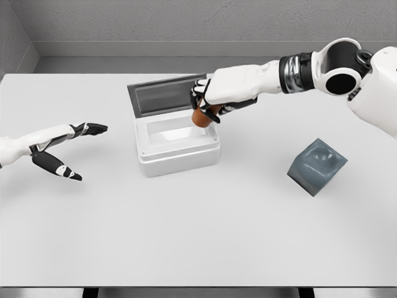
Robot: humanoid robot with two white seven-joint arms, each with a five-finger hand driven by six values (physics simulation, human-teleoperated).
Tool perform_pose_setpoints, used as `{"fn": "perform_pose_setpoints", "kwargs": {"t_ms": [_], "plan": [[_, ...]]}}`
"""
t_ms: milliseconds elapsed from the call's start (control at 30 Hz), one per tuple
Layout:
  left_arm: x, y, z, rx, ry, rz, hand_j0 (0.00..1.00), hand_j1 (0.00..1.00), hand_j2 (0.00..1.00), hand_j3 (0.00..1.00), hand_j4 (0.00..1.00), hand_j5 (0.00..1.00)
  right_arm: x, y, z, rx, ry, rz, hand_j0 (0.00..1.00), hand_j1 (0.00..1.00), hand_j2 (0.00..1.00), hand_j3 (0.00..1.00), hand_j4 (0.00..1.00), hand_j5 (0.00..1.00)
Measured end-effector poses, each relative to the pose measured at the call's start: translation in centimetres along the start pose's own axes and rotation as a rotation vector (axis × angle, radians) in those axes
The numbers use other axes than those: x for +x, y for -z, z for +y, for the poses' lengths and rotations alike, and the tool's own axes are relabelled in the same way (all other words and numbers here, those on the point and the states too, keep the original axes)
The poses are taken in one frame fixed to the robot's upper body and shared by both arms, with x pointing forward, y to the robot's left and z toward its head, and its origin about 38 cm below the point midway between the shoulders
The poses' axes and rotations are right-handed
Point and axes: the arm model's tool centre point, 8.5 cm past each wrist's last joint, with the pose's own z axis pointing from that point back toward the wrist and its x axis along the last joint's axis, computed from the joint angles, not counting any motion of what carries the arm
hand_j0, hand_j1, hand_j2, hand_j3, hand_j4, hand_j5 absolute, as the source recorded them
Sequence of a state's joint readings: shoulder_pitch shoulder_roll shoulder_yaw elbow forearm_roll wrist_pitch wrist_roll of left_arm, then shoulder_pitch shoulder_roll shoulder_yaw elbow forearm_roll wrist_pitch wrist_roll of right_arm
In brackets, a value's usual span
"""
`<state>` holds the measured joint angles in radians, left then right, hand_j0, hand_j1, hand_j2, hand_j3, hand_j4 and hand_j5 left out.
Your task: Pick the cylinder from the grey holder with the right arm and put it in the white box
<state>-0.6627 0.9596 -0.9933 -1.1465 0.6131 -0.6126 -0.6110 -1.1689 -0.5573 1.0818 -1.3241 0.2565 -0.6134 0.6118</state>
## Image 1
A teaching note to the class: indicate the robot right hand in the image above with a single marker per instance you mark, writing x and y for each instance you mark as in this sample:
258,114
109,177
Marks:
229,85

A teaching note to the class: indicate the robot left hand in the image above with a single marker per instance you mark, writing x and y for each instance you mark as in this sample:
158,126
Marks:
51,134

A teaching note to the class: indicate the brown cup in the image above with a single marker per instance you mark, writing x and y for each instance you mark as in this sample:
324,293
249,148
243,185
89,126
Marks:
201,119

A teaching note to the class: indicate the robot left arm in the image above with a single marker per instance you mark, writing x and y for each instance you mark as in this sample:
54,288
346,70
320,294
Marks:
8,149

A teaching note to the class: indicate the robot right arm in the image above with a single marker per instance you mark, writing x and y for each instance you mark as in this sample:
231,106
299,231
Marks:
335,71

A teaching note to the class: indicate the white box with hinged lid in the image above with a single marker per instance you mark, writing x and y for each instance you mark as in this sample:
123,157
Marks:
173,130

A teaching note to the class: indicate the grey cube block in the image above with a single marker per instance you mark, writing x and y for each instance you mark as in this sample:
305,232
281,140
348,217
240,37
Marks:
317,166

